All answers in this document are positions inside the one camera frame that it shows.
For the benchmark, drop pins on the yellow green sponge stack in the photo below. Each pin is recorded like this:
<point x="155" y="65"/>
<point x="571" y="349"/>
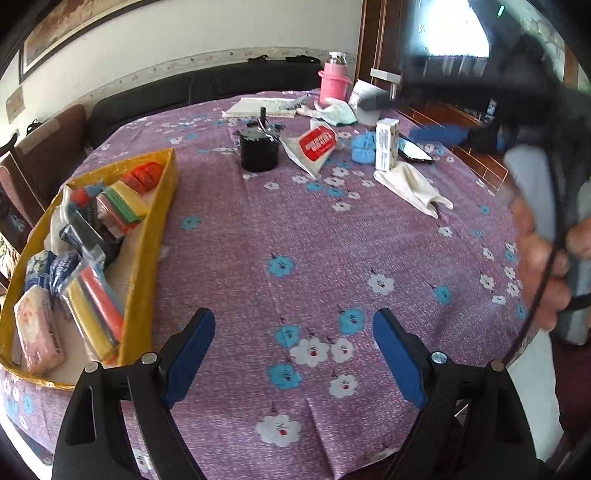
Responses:
<point x="127" y="203"/>

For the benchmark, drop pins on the plastic striped sponge pack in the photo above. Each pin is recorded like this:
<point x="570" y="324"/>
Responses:
<point x="94" y="309"/>

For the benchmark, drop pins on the red label white packet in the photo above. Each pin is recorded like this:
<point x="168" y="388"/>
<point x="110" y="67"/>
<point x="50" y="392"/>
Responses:
<point x="316" y="143"/>

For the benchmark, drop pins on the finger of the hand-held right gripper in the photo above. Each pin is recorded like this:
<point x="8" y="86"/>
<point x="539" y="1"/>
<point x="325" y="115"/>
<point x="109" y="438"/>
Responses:
<point x="438" y="134"/>
<point x="443" y="83"/>

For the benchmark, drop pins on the brown cushioned chair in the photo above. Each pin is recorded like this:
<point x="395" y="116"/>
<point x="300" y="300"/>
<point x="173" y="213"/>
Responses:
<point x="55" y="143"/>

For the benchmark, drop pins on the white plastic container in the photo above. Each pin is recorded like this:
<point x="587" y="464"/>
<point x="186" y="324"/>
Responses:
<point x="362" y="94"/>

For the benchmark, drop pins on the large framed picture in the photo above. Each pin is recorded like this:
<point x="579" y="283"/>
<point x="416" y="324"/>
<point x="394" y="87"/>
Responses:
<point x="69" y="27"/>

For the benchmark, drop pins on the small red plastic bag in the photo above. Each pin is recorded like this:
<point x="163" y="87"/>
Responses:
<point x="80" y="197"/>

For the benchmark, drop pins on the pale pink tissue pack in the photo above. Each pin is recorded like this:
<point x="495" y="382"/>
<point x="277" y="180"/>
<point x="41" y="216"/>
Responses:
<point x="39" y="330"/>

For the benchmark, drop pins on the wooden door frame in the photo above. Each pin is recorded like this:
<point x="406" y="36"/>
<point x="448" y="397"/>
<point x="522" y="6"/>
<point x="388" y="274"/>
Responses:
<point x="374" y="37"/>

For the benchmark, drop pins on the clear plastic bag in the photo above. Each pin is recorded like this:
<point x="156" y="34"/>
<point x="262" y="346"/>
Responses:
<point x="60" y="226"/>

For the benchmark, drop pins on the white cloth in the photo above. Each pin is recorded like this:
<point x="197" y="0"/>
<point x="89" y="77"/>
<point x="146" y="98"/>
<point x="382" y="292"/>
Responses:
<point x="411" y="184"/>

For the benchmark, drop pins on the person's right hand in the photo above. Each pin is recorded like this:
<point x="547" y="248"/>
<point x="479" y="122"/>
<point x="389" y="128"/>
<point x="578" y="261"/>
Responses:
<point x="540" y="277"/>

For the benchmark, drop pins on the dark packaged item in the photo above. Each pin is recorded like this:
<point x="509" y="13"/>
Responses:
<point x="92" y="240"/>

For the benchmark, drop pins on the black electric motor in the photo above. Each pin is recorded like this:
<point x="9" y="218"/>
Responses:
<point x="258" y="147"/>

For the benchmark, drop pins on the stack of papers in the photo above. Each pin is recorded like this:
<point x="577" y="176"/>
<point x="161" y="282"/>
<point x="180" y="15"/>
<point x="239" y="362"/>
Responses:
<point x="258" y="107"/>

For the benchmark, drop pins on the black smartphone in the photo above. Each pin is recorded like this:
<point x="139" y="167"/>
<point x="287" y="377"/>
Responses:
<point x="413" y="150"/>

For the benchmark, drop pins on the black sofa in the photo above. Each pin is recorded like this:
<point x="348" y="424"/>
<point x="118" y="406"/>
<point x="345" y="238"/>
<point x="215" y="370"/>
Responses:
<point x="184" y="92"/>

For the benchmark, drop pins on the wooden cabinet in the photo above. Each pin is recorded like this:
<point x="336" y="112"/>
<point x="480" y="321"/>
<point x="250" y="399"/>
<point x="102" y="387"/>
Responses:
<point x="461" y="161"/>

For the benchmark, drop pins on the pink knit-sleeved bottle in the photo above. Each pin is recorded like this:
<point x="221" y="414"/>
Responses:
<point x="334" y="83"/>

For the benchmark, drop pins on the yellow cardboard box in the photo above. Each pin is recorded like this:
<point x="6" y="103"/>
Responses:
<point x="147" y="240"/>

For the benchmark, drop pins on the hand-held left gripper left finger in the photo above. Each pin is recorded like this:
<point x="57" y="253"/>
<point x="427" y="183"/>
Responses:
<point x="189" y="355"/>

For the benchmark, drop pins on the white glove green cuff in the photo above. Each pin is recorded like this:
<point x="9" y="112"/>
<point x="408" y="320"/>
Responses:
<point x="341" y="113"/>

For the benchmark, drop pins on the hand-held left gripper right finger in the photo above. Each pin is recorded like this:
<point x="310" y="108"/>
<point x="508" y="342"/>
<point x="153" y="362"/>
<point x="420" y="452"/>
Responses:
<point x="397" y="355"/>

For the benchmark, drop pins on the blue tissue pack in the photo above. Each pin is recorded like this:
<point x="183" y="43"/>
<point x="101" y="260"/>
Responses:
<point x="51" y="272"/>

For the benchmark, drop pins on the dark wooden chair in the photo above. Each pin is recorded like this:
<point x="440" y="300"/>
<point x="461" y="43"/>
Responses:
<point x="11" y="184"/>

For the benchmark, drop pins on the white tissue box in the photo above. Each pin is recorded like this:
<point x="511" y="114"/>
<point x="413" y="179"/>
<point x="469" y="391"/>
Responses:
<point x="387" y="143"/>

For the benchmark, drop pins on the purple floral tablecloth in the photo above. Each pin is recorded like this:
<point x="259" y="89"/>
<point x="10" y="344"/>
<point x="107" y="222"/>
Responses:
<point x="300" y="230"/>

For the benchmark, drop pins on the black bag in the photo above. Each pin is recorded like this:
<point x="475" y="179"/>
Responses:
<point x="257" y="58"/>
<point x="304" y="59"/>

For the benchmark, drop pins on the small framed picture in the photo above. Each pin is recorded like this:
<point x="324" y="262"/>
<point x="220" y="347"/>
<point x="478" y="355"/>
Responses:
<point x="14" y="105"/>

